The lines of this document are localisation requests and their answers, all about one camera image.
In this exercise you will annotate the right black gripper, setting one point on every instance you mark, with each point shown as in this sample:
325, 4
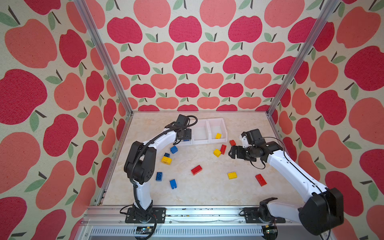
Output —
238, 154

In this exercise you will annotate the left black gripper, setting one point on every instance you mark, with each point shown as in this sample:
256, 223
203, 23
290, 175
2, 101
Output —
188, 134

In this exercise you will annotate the blue lego cube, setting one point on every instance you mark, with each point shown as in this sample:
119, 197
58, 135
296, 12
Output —
174, 149

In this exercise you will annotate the white three-compartment plastic bin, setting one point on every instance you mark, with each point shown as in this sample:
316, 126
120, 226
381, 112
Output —
204, 132

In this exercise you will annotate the red long lego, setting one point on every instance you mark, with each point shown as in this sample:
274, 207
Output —
261, 180
196, 170

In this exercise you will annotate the yellow lego cube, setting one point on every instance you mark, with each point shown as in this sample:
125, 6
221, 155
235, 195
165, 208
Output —
217, 152

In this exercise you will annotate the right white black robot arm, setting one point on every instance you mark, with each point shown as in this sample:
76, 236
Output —
323, 209

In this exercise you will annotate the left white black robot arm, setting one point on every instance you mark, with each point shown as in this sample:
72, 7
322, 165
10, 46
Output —
141, 162

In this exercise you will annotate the blue flat lego brick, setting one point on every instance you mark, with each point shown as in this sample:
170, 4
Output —
159, 176

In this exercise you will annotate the blue notched lego brick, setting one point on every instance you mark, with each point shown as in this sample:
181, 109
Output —
173, 184

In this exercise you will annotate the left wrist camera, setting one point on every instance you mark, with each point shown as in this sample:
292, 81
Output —
182, 121

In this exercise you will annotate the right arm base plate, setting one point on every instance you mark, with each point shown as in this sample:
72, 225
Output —
260, 215

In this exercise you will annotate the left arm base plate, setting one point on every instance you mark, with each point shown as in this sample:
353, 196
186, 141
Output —
137, 216

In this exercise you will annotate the aluminium front rail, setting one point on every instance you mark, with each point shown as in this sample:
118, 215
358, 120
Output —
190, 223

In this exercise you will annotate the left aluminium corner post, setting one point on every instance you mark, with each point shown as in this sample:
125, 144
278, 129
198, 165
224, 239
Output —
103, 53

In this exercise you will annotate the aluminium corner post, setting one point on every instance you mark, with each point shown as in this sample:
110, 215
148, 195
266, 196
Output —
103, 53
319, 24

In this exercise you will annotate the right aluminium corner post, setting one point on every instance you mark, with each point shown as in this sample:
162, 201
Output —
319, 24

